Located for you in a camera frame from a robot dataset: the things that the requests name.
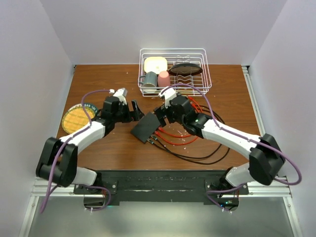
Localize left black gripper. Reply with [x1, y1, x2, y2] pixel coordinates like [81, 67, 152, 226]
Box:
[113, 100, 144, 123]

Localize black network switch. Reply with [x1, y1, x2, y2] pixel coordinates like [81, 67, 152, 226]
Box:
[130, 113, 160, 144]

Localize red ethernet cable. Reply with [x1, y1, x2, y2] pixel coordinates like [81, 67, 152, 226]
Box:
[154, 96, 203, 146]

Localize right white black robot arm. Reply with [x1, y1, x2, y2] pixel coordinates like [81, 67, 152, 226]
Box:
[154, 95, 285, 194]

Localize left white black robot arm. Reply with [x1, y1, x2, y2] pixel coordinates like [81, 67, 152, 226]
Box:
[36, 96, 144, 194]

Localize pink cup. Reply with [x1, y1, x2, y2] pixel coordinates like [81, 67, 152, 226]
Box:
[158, 71, 170, 87]

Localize grey mug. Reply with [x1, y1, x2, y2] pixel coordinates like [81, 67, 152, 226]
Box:
[139, 72, 158, 87]

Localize cream square plate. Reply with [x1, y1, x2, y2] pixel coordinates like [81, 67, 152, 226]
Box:
[144, 56, 167, 74]

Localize dark brown oval bowl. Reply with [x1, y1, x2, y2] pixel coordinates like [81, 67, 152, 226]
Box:
[168, 63, 203, 77]

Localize round yellow green coaster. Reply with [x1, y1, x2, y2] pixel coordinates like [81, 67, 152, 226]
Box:
[61, 103, 98, 134]

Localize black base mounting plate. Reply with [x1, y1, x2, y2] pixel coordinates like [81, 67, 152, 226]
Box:
[74, 170, 251, 210]

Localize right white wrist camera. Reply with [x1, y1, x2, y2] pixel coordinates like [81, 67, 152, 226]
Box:
[158, 87, 177, 108]

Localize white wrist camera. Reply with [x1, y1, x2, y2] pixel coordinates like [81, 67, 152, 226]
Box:
[158, 87, 177, 108]
[109, 88, 127, 105]

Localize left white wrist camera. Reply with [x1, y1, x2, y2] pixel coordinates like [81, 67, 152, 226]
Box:
[109, 88, 127, 105]

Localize white wire dish rack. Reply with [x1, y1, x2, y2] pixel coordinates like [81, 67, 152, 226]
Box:
[137, 48, 212, 97]

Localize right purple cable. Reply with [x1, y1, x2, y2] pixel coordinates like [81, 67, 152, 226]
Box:
[159, 83, 303, 214]

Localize purple cable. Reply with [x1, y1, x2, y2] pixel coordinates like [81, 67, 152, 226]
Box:
[159, 83, 303, 214]
[39, 88, 115, 214]

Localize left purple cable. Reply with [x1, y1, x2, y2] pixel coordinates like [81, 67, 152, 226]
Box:
[39, 88, 115, 214]

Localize aluminium frame rail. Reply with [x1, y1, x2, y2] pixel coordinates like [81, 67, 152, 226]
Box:
[18, 65, 303, 237]

